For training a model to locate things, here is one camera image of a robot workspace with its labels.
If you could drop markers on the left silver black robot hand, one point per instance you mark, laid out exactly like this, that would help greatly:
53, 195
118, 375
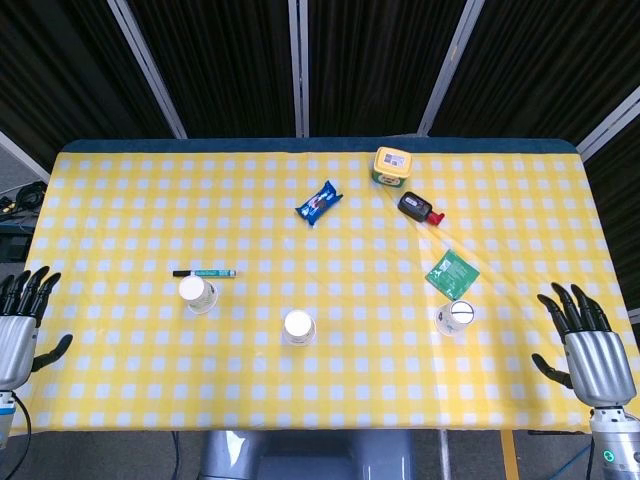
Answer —
17, 350

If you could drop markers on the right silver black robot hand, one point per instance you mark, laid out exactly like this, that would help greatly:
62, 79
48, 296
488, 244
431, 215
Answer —
600, 365

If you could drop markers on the white cup large blue flower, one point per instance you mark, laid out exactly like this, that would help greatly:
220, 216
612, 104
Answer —
454, 317

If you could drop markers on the white cup green flower print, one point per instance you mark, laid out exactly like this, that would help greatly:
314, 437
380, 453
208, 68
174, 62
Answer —
199, 295

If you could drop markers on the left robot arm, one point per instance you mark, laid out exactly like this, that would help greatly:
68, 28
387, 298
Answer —
6, 415

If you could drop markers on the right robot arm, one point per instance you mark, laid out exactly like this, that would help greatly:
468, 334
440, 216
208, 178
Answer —
612, 445

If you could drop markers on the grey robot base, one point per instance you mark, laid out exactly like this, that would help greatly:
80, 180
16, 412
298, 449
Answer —
305, 457

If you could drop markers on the green square sachet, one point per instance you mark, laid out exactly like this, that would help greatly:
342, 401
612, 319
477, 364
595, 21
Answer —
451, 273

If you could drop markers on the teal white marker pen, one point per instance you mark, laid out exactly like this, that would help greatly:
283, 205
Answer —
210, 273

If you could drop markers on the black bottle red cap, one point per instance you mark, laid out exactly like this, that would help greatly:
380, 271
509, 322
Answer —
414, 206

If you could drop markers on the yellow white checked tablecloth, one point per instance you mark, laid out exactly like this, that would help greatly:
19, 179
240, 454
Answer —
320, 390

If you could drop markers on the white cup small blue flower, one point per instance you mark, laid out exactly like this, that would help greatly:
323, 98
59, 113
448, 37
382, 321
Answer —
299, 327

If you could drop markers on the yellow lidded green tub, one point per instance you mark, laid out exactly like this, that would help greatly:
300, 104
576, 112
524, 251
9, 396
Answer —
391, 167

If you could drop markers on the blue cookie snack packet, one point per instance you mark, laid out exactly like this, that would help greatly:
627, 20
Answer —
318, 202

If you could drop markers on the white partition post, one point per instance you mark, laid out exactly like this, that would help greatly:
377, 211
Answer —
298, 70
147, 70
607, 122
446, 70
22, 155

